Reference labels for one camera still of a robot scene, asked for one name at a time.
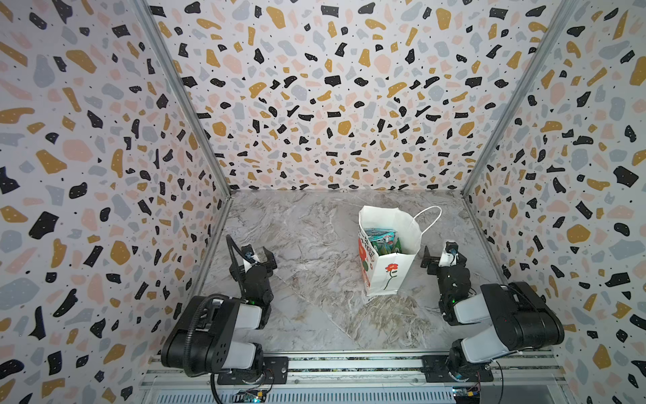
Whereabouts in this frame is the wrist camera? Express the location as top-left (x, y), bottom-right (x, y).
top-left (438, 240), bottom-right (459, 267)
top-left (242, 244), bottom-right (261, 266)

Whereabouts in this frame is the small circuit board with wires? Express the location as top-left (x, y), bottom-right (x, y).
top-left (232, 389), bottom-right (267, 403)

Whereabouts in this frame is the white floral paper bag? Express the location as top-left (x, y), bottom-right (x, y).
top-left (358, 205), bottom-right (442, 297)

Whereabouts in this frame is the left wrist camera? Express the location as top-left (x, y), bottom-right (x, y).
top-left (242, 244), bottom-right (261, 266)

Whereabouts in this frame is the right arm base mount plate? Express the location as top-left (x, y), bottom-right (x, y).
top-left (422, 355), bottom-right (494, 383)

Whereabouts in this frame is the teal Fox's mint candy bag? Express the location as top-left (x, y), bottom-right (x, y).
top-left (364, 228), bottom-right (396, 244)

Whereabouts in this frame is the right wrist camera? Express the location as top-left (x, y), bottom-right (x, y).
top-left (438, 240), bottom-right (459, 267)

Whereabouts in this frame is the aluminium corner post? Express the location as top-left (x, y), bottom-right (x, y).
top-left (461, 0), bottom-right (576, 201)
top-left (132, 0), bottom-right (231, 200)

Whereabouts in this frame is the right aluminium corner post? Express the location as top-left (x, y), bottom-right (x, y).
top-left (461, 0), bottom-right (576, 201)

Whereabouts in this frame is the green candy bag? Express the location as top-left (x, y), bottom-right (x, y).
top-left (371, 239), bottom-right (402, 256)

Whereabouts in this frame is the left aluminium corner post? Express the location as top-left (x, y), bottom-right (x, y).
top-left (132, 0), bottom-right (231, 200)

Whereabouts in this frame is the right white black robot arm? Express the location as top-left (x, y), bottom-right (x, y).
top-left (421, 241), bottom-right (565, 381)

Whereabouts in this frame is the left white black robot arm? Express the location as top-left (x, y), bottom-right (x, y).
top-left (161, 245), bottom-right (278, 382)

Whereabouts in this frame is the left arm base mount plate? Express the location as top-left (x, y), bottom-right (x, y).
top-left (217, 356), bottom-right (289, 386)

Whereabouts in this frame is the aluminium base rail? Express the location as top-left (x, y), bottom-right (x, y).
top-left (140, 350), bottom-right (575, 403)

